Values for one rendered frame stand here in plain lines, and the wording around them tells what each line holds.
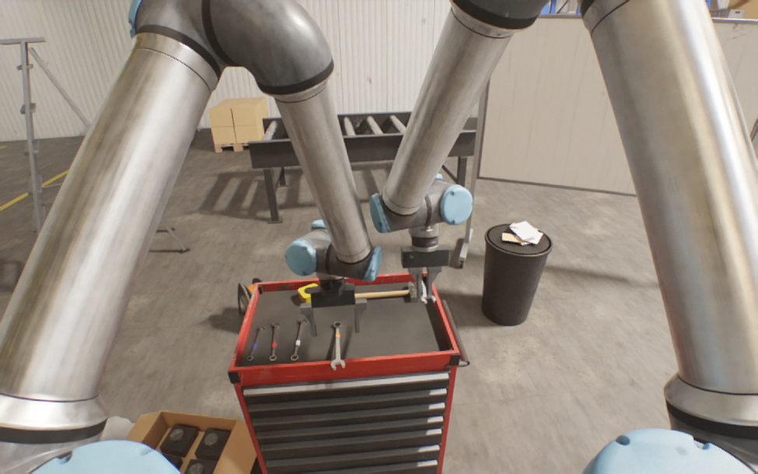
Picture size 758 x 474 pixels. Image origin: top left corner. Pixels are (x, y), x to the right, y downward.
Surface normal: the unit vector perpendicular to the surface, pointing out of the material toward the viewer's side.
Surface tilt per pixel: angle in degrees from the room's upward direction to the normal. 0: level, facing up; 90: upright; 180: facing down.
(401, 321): 0
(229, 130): 90
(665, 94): 72
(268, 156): 90
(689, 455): 5
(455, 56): 109
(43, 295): 50
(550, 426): 0
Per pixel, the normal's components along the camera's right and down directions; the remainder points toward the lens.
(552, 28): -0.32, 0.46
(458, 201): 0.42, 0.25
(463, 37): -0.60, 0.65
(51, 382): 0.72, -0.04
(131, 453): 0.07, -0.86
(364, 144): 0.14, 0.48
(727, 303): -0.64, 0.08
